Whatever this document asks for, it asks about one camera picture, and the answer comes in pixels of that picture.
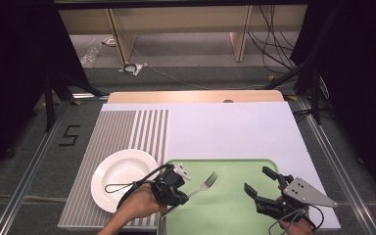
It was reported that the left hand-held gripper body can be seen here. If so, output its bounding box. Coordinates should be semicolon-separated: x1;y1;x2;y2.
151;162;192;206

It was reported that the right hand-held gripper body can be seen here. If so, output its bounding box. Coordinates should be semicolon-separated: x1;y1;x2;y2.
255;175;340;223

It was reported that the silver metal fork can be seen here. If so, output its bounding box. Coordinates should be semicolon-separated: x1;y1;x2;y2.
161;170;219;218

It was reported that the light green plastic tray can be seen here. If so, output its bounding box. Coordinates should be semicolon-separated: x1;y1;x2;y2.
156;159;287;235

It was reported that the person's left hand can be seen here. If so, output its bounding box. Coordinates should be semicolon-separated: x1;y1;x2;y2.
118;182;168;227

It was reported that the person's right hand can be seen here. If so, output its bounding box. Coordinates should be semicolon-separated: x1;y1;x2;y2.
278;211;314;235

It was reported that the white round plate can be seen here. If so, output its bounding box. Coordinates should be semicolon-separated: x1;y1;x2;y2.
90;148;160;213

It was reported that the grey striped placemat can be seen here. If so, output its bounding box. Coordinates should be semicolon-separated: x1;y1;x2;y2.
57;109;170;229

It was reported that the black metal stand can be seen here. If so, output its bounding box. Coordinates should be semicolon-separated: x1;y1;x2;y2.
43;63;110;132
263;57;323;125

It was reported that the light wooden table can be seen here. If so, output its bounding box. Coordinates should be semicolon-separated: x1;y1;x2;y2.
107;90;286;104

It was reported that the dark curtain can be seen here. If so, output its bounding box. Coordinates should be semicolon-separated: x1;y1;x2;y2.
0;0;91;184
288;0;376;184

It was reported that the clear plastic bag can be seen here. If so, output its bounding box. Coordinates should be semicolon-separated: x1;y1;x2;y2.
80;46;100;69

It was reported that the beige desk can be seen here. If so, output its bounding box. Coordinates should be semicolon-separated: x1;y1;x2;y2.
58;4;308;64

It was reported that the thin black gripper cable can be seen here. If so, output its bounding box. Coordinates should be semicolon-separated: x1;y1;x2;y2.
306;204;325;230

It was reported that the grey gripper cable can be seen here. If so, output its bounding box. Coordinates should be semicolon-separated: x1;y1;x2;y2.
268;209;308;235

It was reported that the aluminium floor rail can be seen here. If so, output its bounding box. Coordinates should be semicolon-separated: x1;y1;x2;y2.
297;97;376;235
0;101;71;235

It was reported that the black looped gripper cable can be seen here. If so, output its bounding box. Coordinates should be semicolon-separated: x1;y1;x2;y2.
104;163;174;210

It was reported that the thin white floor cable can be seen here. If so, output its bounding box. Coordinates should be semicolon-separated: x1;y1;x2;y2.
129;44;266;91

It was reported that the coiled cable in white bag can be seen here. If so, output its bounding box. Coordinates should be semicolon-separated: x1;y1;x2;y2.
118;62;144;77

